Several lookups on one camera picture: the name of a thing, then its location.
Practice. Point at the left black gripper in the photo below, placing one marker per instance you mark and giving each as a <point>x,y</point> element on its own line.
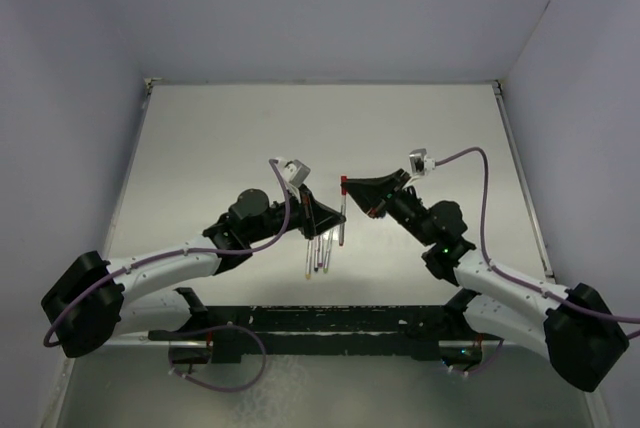
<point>320,217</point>

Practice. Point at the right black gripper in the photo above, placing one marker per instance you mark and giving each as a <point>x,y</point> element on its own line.
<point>373,199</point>

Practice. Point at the yellow white pen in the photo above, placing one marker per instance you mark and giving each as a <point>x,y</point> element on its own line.
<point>309,261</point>

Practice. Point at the red white pen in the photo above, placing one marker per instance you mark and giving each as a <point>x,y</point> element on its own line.
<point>343,208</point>

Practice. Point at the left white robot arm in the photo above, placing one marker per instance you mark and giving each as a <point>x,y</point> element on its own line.
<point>94,298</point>

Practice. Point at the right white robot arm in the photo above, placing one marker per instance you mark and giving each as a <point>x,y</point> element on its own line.
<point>572,328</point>

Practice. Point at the purple tipped white pen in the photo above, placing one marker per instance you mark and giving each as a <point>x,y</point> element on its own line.
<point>320,253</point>

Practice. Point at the black tipped white pen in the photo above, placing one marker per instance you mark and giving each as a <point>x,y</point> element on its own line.
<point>314,256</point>

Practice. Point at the green tipped white pen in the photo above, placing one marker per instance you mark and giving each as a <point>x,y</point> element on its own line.
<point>328,250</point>

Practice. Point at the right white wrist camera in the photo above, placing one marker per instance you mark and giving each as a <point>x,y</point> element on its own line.
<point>421,162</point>

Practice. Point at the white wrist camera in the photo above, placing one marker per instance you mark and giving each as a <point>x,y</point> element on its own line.
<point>421,162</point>
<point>293,171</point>

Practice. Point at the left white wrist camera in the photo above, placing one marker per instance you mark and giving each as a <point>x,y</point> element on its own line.
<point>293,171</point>

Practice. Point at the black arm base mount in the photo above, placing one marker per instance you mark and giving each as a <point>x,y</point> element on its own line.
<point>422,333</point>

